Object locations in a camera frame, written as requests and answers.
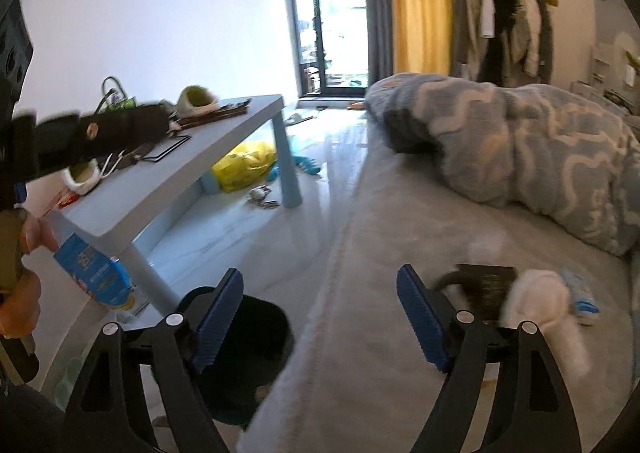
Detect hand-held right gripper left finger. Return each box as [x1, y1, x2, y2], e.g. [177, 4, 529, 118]
[62, 267, 246, 453]

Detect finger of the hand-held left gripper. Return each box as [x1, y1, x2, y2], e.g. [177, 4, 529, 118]
[37, 104, 169, 171]

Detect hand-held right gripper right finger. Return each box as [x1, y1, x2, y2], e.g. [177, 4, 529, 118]
[396, 263, 585, 453]

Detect black trash bin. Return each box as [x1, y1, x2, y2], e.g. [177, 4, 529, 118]
[177, 285, 296, 431]

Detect black tissue packet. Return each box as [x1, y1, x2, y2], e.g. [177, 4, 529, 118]
[435, 263, 518, 329]

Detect white wrapper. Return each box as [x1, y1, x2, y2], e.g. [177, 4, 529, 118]
[500, 269, 591, 376]

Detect blue white packet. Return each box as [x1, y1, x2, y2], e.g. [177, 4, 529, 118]
[557, 268, 600, 326]

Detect person's left hand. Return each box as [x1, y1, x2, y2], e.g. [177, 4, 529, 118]
[0, 209, 58, 340]

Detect green bag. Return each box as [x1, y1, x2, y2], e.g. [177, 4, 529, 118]
[97, 77, 138, 111]

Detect white green plush slipper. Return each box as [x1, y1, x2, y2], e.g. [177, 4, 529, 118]
[62, 160, 101, 196]

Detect grey bed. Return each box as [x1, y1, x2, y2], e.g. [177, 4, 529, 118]
[235, 108, 640, 453]

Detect light blue table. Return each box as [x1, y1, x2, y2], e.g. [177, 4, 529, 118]
[37, 94, 304, 319]

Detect red packet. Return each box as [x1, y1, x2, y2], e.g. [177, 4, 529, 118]
[40, 188, 78, 216]

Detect dark wooden sticks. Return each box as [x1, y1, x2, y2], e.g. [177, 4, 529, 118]
[177, 100, 251, 126]

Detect bunch of keys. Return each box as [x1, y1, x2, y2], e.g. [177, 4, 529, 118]
[246, 185, 280, 210]

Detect yellow plastic bag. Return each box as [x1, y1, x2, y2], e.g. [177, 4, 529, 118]
[212, 142, 278, 192]

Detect blue snack bag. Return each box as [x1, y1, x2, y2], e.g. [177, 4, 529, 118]
[52, 233, 137, 309]

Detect blue toy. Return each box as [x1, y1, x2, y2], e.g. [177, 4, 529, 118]
[267, 155, 321, 182]

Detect blue patterned fleece blanket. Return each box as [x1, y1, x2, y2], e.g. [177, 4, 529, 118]
[365, 73, 640, 256]

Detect glass balcony door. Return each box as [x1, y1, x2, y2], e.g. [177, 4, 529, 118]
[282, 0, 381, 98]

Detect grey curtain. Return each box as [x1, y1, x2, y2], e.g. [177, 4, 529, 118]
[360, 0, 396, 84]

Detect white shelf unit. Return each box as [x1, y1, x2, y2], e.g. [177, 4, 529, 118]
[570, 43, 631, 104]

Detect row of hanging clothes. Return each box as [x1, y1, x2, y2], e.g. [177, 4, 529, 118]
[452, 0, 556, 86]

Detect yellow curtain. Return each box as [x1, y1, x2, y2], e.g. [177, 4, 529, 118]
[387, 0, 453, 78]

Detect black wire frame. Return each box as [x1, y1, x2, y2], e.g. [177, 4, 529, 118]
[142, 133, 191, 164]

